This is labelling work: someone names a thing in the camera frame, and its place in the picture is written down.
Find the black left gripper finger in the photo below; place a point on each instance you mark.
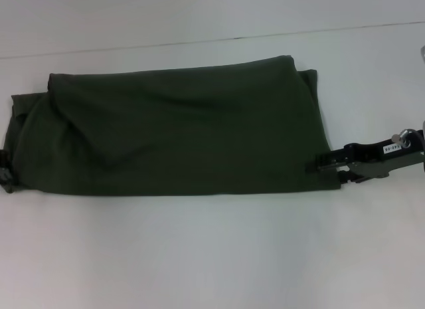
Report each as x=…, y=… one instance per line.
x=6, y=179
x=3, y=157

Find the dark green FREE t-shirt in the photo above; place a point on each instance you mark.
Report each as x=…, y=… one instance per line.
x=182, y=129

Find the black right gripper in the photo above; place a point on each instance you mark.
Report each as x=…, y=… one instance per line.
x=378, y=156

